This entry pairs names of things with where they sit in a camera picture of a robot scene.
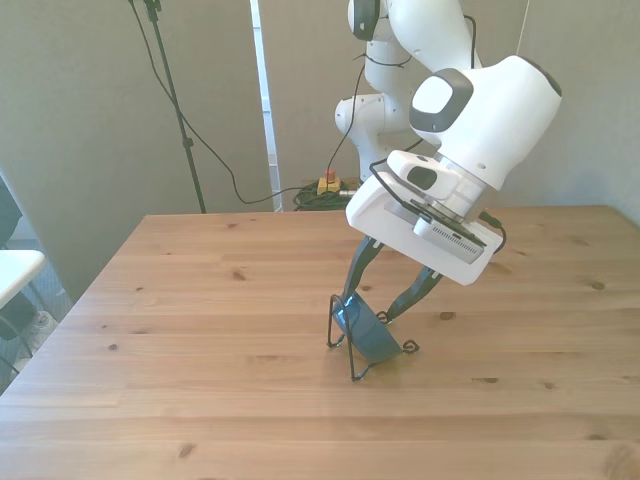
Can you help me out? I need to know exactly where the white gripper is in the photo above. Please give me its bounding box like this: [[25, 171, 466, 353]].
[[341, 171, 504, 322]]

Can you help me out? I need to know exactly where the small blue bowl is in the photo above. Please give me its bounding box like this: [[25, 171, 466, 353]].
[[331, 293, 404, 365]]

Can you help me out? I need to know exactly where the yellow red emergency stop button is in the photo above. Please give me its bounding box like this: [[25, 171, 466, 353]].
[[316, 168, 344, 194]]

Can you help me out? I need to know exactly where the white shoe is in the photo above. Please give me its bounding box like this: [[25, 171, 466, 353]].
[[28, 309, 57, 337]]

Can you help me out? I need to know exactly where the white side table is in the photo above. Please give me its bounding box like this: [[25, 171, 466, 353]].
[[0, 248, 47, 309]]

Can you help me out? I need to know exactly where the black wire plate stand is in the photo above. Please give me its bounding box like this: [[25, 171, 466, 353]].
[[326, 293, 422, 383]]

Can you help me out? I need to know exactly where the coiled dark cable bundle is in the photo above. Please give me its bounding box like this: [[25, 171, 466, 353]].
[[291, 181, 362, 213]]

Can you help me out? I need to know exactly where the black emergency stop cable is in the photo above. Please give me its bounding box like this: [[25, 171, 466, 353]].
[[323, 52, 370, 174]]

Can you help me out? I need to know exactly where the black cable on straight stand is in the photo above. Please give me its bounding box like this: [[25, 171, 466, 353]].
[[128, 0, 307, 206]]

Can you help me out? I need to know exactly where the white vertical rail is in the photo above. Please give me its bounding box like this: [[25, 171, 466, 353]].
[[248, 0, 285, 214]]

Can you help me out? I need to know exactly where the black cable along robot arm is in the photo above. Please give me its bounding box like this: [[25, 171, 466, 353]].
[[352, 13, 508, 262]]

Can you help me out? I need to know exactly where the black straight camera stand pole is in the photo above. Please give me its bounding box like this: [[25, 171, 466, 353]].
[[127, 0, 209, 215]]

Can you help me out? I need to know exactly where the thin white hanging cord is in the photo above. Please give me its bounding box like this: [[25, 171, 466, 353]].
[[516, 0, 532, 57]]

